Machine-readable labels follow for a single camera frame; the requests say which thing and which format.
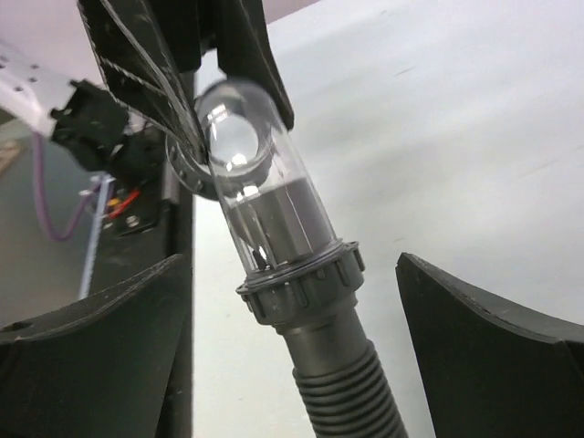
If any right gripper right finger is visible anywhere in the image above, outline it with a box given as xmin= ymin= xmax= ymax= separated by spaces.
xmin=396 ymin=253 xmax=583 ymax=438

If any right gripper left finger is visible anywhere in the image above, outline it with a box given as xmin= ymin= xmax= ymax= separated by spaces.
xmin=1 ymin=255 xmax=187 ymax=438

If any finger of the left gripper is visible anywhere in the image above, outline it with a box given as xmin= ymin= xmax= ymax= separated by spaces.
xmin=214 ymin=0 xmax=295 ymax=130
xmin=77 ymin=1 xmax=205 ymax=162

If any black corrugated hose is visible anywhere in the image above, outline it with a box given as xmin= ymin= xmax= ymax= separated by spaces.
xmin=235 ymin=239 xmax=412 ymax=438

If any clear plastic elbow fitting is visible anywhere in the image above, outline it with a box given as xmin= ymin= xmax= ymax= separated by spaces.
xmin=167 ymin=79 xmax=342 ymax=276

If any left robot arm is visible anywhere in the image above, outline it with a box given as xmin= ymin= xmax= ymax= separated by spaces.
xmin=1 ymin=1 xmax=295 ymax=187

